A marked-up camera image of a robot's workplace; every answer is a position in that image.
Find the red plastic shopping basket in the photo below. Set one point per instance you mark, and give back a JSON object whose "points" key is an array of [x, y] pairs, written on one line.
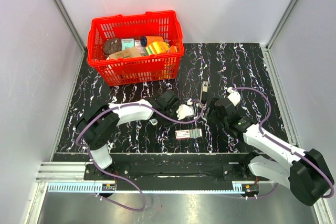
{"points": [[138, 48]]}

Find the brown round cookie pack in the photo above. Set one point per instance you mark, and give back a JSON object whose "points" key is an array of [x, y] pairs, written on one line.
{"points": [[112, 46]]}

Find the yellow green striped box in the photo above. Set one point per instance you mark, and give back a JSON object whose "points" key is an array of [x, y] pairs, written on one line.
{"points": [[157, 47]]}

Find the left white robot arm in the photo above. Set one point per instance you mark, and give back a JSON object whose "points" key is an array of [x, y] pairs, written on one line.
{"points": [[97, 124]]}

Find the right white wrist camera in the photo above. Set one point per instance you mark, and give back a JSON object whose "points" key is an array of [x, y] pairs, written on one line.
{"points": [[234, 96]]}

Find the brown cardboard box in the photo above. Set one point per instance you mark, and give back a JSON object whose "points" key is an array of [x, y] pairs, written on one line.
{"points": [[125, 54]]}

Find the orange snack packet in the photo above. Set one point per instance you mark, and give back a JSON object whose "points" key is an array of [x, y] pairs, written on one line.
{"points": [[173, 49]]}

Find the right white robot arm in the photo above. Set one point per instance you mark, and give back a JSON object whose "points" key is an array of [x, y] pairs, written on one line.
{"points": [[304, 173]]}

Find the orange cylindrical can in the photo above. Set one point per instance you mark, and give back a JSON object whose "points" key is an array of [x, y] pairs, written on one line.
{"points": [[146, 40]]}

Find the aluminium frame rail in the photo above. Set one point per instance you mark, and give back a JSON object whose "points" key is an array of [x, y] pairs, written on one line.
{"points": [[82, 177]]}

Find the teal white small box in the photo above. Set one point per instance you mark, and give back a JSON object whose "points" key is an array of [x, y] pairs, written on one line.
{"points": [[127, 43]]}

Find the small light blue stapler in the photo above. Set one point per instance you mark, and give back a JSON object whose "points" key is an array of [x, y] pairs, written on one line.
{"points": [[153, 122]]}

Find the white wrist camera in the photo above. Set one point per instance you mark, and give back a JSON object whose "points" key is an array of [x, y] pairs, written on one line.
{"points": [[234, 96], [185, 110]]}

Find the white black stapler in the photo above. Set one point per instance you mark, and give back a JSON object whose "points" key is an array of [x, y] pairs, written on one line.
{"points": [[204, 92]]}

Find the red white staples box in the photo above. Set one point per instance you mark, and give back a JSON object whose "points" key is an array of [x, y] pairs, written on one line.
{"points": [[184, 134]]}

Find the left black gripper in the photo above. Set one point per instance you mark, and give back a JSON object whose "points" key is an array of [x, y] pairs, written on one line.
{"points": [[167, 124]]}

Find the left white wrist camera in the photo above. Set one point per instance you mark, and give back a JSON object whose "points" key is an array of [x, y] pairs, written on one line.
{"points": [[185, 110]]}

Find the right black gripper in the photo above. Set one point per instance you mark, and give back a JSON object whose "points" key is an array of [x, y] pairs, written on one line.
{"points": [[210, 107]]}

